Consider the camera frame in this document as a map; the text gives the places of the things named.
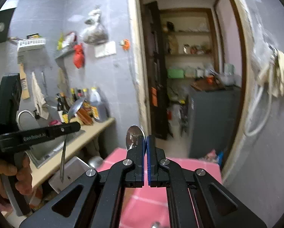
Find round steel spoon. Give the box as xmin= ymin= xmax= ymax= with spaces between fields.
xmin=125 ymin=125 xmax=146 ymax=151

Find long steel spoon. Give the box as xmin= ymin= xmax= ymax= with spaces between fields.
xmin=59 ymin=96 xmax=86 ymax=183

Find grey cabinet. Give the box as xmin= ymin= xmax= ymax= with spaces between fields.
xmin=188 ymin=86 xmax=241 ymax=158

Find cream rubber gloves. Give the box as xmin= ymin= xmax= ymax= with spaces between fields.
xmin=256 ymin=48 xmax=284 ymax=98

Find perforated grey utensil holder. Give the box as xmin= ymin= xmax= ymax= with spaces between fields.
xmin=49 ymin=156 xmax=90 ymax=194

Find grey hanging plastic bag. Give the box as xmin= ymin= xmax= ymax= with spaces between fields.
xmin=80 ymin=6 xmax=109 ymax=45

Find white hose on wall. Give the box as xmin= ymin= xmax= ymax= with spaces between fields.
xmin=244 ymin=68 xmax=274 ymax=137

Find person's left hand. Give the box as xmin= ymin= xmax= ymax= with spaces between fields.
xmin=0 ymin=153 xmax=32 ymax=199

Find red plastic bag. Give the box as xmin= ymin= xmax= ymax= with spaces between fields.
xmin=73 ymin=44 xmax=85 ymax=69

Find pink checked tablecloth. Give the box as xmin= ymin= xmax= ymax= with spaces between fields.
xmin=95 ymin=147 xmax=223 ymax=228

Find wooden kitchen counter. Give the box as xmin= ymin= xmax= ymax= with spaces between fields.
xmin=30 ymin=118 xmax=115 ymax=190

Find large oil bottle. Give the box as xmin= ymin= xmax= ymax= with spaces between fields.
xmin=90 ymin=87 xmax=108 ymax=123

